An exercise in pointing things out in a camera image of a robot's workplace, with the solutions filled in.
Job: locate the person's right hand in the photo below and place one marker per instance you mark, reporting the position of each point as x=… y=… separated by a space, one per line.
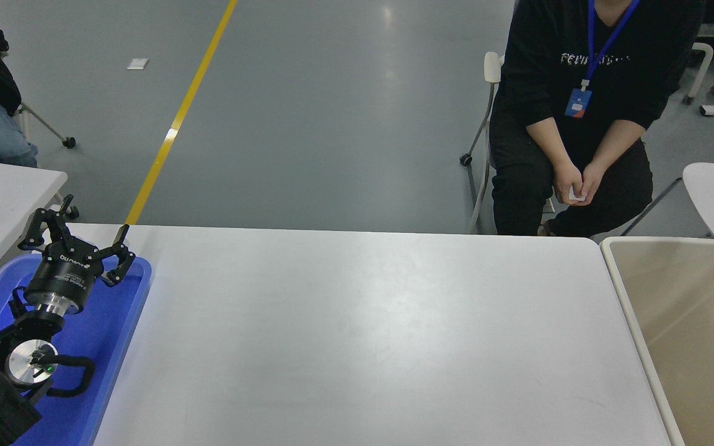
x=566 y=183

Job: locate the large pale plastic bin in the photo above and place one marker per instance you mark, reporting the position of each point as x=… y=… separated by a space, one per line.
x=673 y=291

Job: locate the person's left forearm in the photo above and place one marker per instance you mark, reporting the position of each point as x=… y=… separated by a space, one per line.
x=617 y=142

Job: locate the person's right forearm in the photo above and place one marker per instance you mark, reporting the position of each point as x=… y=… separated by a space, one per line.
x=546 y=142

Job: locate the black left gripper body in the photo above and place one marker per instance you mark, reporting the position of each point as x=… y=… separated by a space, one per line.
x=62 y=275

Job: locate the person's left hand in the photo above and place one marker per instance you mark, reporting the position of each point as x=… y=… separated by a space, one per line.
x=592 y=183

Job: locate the white rolling chair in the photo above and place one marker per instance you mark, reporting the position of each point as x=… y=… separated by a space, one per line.
x=487 y=124

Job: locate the white chair with castors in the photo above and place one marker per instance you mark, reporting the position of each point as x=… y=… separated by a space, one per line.
x=69 y=142

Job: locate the person with tan boots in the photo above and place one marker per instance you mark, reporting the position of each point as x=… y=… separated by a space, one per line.
x=543 y=62

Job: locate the white chair grey seat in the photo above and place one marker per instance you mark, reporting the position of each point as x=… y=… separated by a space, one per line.
x=701 y=62

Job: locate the blue plastic tray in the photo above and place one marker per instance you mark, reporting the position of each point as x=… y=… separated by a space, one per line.
x=109 y=334

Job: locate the coloured puzzle cube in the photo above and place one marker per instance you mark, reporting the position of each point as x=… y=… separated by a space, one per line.
x=575 y=194

